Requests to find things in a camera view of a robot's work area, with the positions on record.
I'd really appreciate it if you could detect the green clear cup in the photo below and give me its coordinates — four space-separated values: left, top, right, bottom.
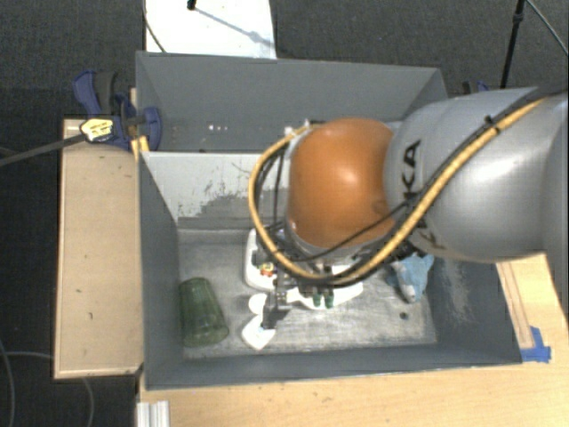
178 277 230 348

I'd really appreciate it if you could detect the blue cloth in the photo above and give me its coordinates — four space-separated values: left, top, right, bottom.
384 252 436 304

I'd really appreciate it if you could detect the pale wood board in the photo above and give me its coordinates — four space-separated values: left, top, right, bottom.
52 118 146 380

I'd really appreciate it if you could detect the grey metal bin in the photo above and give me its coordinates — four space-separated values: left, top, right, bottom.
134 50 524 391

